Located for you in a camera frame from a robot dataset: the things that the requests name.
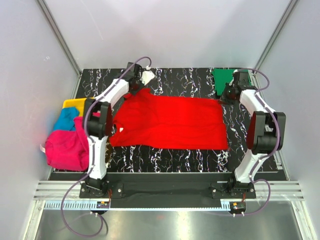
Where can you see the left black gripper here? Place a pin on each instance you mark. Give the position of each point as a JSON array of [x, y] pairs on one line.
[[141, 86]]

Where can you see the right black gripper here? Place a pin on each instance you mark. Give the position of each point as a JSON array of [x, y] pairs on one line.
[[223, 98]]

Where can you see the red t-shirt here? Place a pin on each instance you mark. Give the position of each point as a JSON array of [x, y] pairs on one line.
[[169, 122]]

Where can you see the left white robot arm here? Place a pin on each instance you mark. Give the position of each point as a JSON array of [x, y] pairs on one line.
[[98, 119]]

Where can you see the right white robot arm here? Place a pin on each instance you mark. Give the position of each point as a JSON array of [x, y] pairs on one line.
[[265, 134]]

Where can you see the folded green t-shirt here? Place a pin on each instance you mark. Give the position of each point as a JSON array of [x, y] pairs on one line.
[[221, 77]]

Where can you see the yellow plastic bin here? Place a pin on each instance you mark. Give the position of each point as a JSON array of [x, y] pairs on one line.
[[78, 103]]

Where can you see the blue t-shirt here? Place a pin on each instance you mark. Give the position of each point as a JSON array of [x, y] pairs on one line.
[[65, 121]]

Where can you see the magenta t-shirt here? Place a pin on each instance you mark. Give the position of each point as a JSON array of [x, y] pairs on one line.
[[67, 147]]

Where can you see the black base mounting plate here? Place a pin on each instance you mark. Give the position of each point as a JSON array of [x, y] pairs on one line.
[[226, 177]]

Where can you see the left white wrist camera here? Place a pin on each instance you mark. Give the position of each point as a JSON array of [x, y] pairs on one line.
[[147, 75]]

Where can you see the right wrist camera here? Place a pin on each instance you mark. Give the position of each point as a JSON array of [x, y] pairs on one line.
[[241, 79]]

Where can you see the left aluminium frame post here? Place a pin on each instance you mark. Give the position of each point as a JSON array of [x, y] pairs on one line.
[[58, 35]]

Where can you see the aluminium frame post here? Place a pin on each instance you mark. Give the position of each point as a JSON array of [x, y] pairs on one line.
[[276, 32], [58, 35]]

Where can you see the right aluminium frame post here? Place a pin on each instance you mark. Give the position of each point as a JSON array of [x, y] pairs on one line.
[[276, 32]]

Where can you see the front aluminium rail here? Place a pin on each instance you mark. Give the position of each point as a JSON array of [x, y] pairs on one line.
[[168, 196]]

